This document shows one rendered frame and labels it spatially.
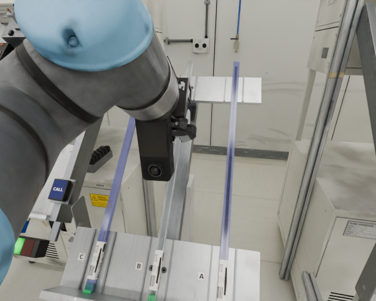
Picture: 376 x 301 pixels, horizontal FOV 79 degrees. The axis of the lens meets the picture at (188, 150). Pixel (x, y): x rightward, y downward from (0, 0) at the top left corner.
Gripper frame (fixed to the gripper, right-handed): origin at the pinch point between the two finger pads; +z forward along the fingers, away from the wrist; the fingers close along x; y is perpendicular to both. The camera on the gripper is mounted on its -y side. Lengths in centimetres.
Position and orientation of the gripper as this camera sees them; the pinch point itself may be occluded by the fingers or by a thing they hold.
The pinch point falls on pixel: (178, 140)
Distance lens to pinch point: 47.4
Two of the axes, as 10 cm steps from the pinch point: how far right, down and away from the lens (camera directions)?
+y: 0.9, -9.9, 1.3
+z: 1.5, 1.4, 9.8
